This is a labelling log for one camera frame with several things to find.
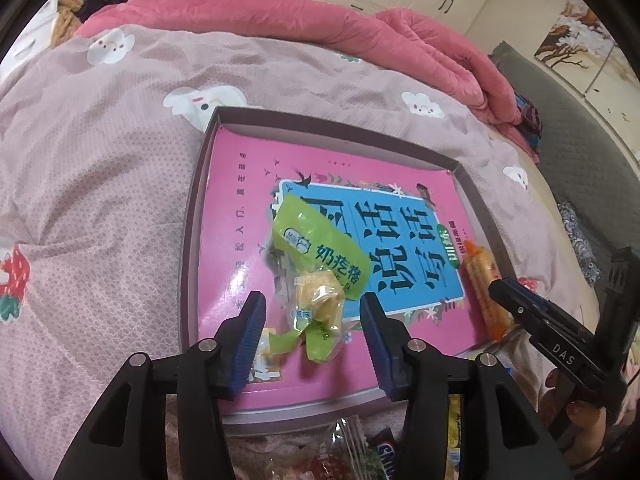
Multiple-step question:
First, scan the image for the Snickers chocolate bar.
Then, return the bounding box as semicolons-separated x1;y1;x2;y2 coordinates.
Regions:
368;428;397;480

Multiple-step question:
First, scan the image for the orange rice cracker packet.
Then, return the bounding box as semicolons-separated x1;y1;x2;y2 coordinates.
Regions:
463;240;513;344

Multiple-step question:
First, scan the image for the clear packet oat cookie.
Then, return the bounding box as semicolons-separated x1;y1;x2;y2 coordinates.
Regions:
290;416;386;480

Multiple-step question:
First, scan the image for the green milk cheese snack packet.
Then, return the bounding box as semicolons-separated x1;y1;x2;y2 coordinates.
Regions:
269;194;371;363

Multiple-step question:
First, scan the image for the yellow Alpenliebe candy packet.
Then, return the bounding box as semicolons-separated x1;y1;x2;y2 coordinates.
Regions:
445;394;462;480

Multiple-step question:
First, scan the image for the person's right hand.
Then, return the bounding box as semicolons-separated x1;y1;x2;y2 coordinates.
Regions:
538;370;606;474

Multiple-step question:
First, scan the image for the patterned grey pillow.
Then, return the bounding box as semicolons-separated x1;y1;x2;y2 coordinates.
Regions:
558;200;601;288

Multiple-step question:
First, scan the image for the dark shallow cardboard box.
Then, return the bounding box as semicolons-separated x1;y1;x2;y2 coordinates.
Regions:
180;107;514;437

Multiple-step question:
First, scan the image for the grey padded headboard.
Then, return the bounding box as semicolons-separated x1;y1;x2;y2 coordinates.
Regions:
490;41;639;300

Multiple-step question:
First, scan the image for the pink children's book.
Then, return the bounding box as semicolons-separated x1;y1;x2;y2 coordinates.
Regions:
198;127;487;412

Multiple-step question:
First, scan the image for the striped dark garment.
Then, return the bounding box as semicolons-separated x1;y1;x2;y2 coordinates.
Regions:
515;93;544;154

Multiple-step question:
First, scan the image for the mauve patterned bed sheet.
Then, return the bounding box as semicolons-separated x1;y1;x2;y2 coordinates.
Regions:
1;25;598;479

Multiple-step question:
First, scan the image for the pink quilted duvet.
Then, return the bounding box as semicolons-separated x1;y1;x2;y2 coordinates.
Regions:
76;0;539;160

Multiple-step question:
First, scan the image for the white drawer cabinet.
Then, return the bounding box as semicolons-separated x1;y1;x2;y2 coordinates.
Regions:
1;0;58;81

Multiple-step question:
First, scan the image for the tan knitted blanket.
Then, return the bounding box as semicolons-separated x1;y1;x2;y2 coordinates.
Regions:
51;0;82;48

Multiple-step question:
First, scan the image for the tree wall painting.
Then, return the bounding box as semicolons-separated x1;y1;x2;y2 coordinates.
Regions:
534;0;615;94

